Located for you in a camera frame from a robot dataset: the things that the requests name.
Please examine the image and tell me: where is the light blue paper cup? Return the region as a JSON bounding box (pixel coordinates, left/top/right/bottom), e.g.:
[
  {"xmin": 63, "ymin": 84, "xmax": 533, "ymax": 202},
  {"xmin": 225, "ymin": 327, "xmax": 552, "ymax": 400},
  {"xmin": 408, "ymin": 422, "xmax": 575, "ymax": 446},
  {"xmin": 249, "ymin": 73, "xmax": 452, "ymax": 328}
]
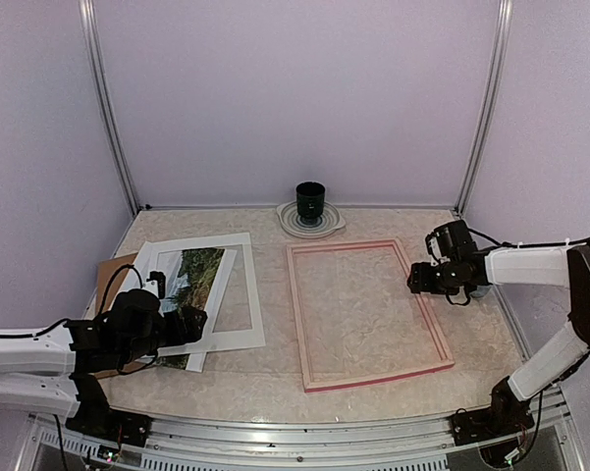
[{"xmin": 469, "ymin": 285, "xmax": 492, "ymax": 299}]

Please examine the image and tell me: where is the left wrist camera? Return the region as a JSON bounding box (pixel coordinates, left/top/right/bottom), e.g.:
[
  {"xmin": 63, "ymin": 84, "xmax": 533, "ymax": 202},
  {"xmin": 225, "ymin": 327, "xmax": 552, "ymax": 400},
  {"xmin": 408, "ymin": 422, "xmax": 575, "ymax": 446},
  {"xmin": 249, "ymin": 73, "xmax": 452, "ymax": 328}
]
[{"xmin": 143, "ymin": 271, "xmax": 168, "ymax": 299}]

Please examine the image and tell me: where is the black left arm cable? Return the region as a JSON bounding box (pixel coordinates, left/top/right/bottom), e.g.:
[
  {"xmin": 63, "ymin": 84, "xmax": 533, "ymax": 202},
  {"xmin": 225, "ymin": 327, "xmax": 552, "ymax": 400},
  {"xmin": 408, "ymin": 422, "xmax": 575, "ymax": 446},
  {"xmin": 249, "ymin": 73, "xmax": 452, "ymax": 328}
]
[{"xmin": 95, "ymin": 263, "xmax": 146, "ymax": 325}]

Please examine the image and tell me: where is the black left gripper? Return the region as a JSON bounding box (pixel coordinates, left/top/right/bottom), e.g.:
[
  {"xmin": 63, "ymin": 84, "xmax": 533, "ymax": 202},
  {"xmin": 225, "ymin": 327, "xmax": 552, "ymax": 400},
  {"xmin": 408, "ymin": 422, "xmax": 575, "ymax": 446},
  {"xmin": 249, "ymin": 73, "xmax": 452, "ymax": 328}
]
[{"xmin": 120, "ymin": 305, "xmax": 206, "ymax": 364}]

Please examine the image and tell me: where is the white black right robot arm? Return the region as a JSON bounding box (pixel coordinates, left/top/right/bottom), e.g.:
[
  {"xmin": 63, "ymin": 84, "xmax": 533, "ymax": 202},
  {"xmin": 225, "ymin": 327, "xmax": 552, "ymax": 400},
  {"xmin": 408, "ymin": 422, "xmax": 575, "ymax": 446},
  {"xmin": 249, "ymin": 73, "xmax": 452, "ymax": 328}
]
[{"xmin": 407, "ymin": 220, "xmax": 590, "ymax": 436}]

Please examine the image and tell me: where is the pink wooden picture frame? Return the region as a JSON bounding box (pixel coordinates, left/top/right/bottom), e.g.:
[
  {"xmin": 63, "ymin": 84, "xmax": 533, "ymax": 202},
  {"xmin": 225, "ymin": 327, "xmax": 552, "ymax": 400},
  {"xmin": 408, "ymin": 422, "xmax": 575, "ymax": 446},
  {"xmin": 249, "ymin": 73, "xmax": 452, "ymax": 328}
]
[{"xmin": 286, "ymin": 238, "xmax": 456, "ymax": 393}]

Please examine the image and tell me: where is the left aluminium corner post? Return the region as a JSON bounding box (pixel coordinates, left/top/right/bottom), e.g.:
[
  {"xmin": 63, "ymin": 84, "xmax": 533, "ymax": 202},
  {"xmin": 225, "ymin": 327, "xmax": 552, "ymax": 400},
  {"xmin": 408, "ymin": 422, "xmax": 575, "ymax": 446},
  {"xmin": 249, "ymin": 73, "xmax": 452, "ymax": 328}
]
[{"xmin": 79, "ymin": 0, "xmax": 141, "ymax": 218}]

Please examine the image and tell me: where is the dark green cup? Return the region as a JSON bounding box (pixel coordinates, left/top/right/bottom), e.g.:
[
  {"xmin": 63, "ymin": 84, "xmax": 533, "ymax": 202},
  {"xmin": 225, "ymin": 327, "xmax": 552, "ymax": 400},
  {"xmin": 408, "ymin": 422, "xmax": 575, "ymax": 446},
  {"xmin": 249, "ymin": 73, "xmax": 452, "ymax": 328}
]
[{"xmin": 295, "ymin": 182, "xmax": 326, "ymax": 222}]

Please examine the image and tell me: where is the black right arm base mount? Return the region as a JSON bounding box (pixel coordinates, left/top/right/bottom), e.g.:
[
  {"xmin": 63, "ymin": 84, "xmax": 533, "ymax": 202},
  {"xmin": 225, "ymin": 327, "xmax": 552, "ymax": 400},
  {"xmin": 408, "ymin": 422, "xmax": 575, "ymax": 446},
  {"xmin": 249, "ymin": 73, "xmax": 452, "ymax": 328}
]
[{"xmin": 449, "ymin": 408, "xmax": 535, "ymax": 446}]

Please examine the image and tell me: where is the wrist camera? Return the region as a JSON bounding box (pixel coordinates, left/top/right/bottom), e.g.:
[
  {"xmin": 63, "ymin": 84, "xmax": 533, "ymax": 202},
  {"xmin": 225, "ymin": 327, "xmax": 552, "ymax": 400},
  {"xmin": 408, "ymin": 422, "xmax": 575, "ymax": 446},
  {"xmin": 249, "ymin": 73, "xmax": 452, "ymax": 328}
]
[
  {"xmin": 425, "ymin": 231, "xmax": 446, "ymax": 264},
  {"xmin": 143, "ymin": 271, "xmax": 168, "ymax": 299}
]

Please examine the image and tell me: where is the right aluminium corner post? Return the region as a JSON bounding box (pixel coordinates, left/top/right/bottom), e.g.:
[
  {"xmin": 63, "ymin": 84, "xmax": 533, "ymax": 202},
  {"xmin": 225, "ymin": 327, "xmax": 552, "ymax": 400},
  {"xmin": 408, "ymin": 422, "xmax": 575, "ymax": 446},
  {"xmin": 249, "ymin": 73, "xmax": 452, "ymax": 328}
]
[{"xmin": 455, "ymin": 0, "xmax": 513, "ymax": 218}]

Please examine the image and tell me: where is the striped ceramic plate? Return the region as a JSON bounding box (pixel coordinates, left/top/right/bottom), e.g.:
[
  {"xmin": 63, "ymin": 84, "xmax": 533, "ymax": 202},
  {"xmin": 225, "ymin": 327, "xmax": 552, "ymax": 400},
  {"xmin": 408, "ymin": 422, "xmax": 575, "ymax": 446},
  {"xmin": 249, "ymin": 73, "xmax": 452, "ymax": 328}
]
[{"xmin": 276, "ymin": 201, "xmax": 347, "ymax": 239}]

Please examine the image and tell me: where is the aluminium corner post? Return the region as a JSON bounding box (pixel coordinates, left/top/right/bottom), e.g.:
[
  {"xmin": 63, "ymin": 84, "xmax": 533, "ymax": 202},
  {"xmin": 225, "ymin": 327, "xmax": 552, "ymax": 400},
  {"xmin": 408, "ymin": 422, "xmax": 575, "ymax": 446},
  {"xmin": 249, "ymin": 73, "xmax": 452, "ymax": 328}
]
[
  {"xmin": 455, "ymin": 0, "xmax": 513, "ymax": 218},
  {"xmin": 79, "ymin": 0, "xmax": 141, "ymax": 218}
]

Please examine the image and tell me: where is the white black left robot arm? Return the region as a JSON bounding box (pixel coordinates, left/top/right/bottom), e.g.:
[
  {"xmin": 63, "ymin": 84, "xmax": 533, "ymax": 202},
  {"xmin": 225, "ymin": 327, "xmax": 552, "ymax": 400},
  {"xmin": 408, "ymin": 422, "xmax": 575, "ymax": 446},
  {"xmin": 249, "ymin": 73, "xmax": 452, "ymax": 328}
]
[{"xmin": 0, "ymin": 288, "xmax": 208, "ymax": 437}]

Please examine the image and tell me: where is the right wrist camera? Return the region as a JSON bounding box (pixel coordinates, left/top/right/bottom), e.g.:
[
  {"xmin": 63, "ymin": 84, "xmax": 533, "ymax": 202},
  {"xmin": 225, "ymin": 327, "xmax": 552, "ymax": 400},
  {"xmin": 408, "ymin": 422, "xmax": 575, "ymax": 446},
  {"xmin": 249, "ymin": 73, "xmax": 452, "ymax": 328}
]
[{"xmin": 425, "ymin": 231, "xmax": 446, "ymax": 264}]

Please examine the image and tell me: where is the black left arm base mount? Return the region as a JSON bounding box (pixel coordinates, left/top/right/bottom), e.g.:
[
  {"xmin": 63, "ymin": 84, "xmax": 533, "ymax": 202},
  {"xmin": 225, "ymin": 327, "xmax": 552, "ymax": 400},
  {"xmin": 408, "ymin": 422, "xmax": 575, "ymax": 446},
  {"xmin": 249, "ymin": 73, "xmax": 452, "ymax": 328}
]
[{"xmin": 66, "ymin": 409, "xmax": 152, "ymax": 447}]

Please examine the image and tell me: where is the white mat board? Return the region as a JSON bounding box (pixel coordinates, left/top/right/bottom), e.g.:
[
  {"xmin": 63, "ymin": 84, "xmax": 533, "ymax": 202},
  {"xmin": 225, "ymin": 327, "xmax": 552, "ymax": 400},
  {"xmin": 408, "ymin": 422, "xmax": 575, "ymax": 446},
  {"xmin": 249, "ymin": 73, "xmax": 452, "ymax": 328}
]
[{"xmin": 120, "ymin": 233, "xmax": 266, "ymax": 372}]

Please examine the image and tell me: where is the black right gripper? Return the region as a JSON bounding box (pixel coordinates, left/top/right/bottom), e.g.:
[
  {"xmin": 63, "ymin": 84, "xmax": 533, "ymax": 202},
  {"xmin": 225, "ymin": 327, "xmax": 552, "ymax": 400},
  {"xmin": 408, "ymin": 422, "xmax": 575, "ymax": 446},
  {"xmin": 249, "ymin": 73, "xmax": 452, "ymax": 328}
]
[{"xmin": 408, "ymin": 259, "xmax": 462, "ymax": 295}]

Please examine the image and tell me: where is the brown backing board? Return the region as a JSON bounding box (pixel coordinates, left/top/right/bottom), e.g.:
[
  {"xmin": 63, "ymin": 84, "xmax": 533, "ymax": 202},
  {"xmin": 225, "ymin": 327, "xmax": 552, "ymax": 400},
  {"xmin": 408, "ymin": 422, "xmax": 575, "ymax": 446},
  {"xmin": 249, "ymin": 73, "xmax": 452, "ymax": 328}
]
[{"xmin": 93, "ymin": 256, "xmax": 159, "ymax": 376}]

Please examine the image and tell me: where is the aluminium front rail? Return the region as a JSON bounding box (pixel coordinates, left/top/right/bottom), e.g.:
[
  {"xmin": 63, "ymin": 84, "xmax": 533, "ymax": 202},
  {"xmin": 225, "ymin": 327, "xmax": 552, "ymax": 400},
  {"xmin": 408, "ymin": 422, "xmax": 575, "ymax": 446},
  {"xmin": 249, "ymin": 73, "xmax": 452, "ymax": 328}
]
[{"xmin": 28, "ymin": 387, "xmax": 578, "ymax": 471}]

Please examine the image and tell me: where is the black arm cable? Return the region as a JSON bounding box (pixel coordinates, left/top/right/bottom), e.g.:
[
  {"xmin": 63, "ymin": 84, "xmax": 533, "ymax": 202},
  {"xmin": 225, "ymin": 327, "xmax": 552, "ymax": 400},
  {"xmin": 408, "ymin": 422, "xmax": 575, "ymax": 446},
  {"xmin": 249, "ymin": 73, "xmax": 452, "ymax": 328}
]
[
  {"xmin": 463, "ymin": 224, "xmax": 590, "ymax": 251},
  {"xmin": 95, "ymin": 263, "xmax": 146, "ymax": 325}
]

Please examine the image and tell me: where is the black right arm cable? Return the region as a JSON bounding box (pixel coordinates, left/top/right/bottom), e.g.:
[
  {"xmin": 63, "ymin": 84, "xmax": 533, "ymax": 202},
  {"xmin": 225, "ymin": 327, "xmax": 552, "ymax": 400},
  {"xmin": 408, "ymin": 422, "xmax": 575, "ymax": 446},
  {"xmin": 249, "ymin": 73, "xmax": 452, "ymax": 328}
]
[{"xmin": 463, "ymin": 224, "xmax": 590, "ymax": 251}]

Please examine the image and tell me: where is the landscape photo print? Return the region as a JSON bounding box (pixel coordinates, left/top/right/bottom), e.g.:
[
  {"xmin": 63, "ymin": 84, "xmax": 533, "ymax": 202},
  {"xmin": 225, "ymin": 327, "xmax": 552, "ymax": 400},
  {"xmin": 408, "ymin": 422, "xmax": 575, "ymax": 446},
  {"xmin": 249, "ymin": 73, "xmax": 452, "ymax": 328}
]
[{"xmin": 154, "ymin": 246, "xmax": 227, "ymax": 369}]

